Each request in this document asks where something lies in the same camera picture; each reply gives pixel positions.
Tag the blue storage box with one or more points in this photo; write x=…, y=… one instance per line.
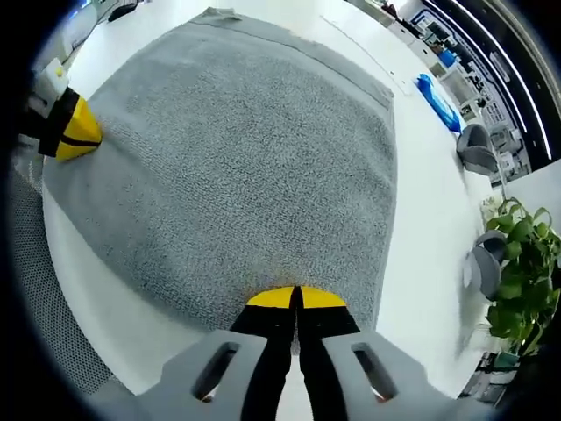
x=449, y=58

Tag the white plant pot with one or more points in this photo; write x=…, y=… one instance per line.
x=488, y=210

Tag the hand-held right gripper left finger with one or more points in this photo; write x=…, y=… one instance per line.
x=258, y=333

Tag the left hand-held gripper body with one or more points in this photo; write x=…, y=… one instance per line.
x=50, y=81

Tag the grey neck pillow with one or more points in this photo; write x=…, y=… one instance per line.
x=488, y=263
x=477, y=149

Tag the grey towel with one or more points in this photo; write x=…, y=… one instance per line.
x=241, y=153

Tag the small black object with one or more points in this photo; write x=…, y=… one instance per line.
x=122, y=12

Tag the blue wipes packet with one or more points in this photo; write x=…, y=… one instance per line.
x=440, y=103

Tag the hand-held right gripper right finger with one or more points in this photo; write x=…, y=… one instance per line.
x=333, y=337

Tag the green potted plant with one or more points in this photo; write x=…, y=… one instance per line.
x=526, y=272

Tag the grey mesh chair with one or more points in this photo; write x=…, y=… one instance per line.
x=44, y=285

